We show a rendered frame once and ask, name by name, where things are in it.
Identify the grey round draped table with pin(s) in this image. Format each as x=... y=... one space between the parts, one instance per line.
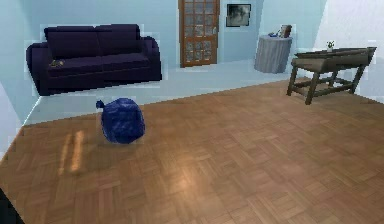
x=272 y=55

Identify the dark purple sofa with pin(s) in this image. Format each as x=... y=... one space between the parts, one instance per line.
x=100 y=60

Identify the blue round bag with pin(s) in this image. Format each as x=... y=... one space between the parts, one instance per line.
x=122 y=121

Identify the small white potted plant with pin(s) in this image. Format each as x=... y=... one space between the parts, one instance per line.
x=330 y=45

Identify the brown glazed wooden door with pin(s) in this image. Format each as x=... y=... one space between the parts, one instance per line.
x=199 y=31

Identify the black framed picture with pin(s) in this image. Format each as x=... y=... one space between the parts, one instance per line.
x=238 y=15

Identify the small blue object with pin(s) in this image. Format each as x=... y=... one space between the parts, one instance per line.
x=273 y=34

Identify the dark brown wooden table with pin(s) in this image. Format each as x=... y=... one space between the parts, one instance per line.
x=333 y=60

